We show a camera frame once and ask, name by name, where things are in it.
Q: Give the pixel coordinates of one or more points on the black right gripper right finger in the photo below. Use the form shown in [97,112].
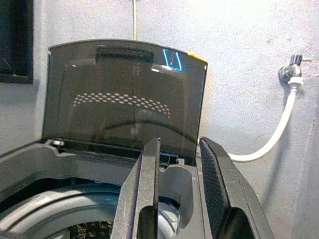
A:
[231,189]

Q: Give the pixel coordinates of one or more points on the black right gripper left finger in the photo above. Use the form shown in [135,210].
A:
[139,189]

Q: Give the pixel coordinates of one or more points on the grey top-load washing machine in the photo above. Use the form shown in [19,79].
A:
[82,174]

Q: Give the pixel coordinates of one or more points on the smoked transparent washer lid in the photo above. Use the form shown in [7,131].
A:
[119,99]

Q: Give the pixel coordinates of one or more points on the yellow sticker on lid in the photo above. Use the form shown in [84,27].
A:
[195,55]

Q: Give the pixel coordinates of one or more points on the black framed window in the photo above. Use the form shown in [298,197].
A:
[15,41]

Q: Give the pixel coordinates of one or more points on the chrome wall water tap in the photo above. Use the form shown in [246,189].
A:
[291,68]

